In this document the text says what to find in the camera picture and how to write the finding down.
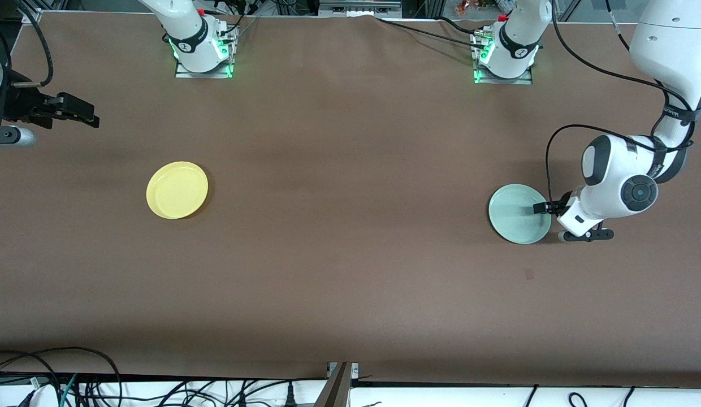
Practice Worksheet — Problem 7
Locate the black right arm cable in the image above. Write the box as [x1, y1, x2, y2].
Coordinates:
[17, 0, 55, 89]

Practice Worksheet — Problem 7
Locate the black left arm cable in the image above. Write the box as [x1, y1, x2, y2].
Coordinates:
[545, 0, 696, 207]

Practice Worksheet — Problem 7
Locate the metal rail with sockets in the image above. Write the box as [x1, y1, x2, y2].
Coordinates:
[318, 0, 403, 18]

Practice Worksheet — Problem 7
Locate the brown table cover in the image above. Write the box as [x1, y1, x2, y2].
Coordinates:
[0, 11, 701, 380]

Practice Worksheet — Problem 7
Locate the aluminium extrusion post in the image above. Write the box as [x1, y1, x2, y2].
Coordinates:
[314, 362, 354, 407]

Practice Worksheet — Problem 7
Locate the thick black looped cable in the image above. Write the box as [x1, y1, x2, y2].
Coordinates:
[0, 347, 123, 407]

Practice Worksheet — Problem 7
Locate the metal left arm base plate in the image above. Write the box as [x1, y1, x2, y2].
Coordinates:
[472, 28, 535, 85]

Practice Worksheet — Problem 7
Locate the pale green plate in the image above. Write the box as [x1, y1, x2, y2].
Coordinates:
[488, 184, 552, 245]

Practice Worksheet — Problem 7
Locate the short black table cable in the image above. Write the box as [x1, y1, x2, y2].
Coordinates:
[438, 16, 490, 37]

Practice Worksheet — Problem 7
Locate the green cable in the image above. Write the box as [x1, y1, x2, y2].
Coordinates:
[59, 373, 80, 407]

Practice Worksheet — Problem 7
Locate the long black table cable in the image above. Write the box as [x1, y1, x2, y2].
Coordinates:
[375, 16, 487, 49]

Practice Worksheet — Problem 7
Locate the yellow plate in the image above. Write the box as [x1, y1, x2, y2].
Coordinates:
[146, 161, 209, 220]

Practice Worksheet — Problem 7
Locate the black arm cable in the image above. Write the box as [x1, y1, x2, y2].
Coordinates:
[545, 0, 696, 207]
[17, 0, 55, 89]

